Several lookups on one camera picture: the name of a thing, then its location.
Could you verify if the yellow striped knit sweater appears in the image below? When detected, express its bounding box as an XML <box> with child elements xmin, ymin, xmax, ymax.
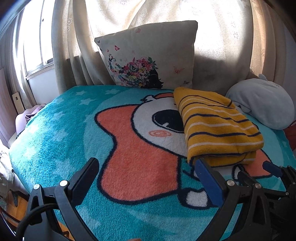
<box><xmin>174</xmin><ymin>87</ymin><xmax>264</xmax><ymax>167</ymax></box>

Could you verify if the red fabric item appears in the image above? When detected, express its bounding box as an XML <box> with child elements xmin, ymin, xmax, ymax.
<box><xmin>284</xmin><ymin>125</ymin><xmax>296</xmax><ymax>151</ymax></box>

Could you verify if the teal cartoon fleece blanket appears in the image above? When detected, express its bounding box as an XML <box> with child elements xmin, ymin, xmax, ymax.
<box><xmin>10</xmin><ymin>85</ymin><xmax>295</xmax><ymax>240</ymax></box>

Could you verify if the lilac cloth beside bed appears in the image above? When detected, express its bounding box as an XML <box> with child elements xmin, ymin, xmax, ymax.
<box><xmin>16</xmin><ymin>103</ymin><xmax>46</xmax><ymax>134</ymax></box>

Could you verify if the grey fluffy cushion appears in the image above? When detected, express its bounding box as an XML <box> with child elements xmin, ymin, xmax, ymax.
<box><xmin>192</xmin><ymin>55</ymin><xmax>250</xmax><ymax>95</ymax></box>

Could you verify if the beige window curtain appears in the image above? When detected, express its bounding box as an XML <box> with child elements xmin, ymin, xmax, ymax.
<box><xmin>0</xmin><ymin>0</ymin><xmax>296</xmax><ymax>110</ymax></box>

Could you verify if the white floral butterfly pillow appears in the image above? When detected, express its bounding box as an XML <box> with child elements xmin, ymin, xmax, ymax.
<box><xmin>95</xmin><ymin>21</ymin><xmax>198</xmax><ymax>90</ymax></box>

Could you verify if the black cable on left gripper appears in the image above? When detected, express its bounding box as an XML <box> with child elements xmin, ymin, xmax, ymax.
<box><xmin>16</xmin><ymin>203</ymin><xmax>58</xmax><ymax>241</ymax></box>

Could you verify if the white wall switch plate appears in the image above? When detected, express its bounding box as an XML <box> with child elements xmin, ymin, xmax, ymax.
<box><xmin>12</xmin><ymin>92</ymin><xmax>25</xmax><ymax>114</ymax></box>

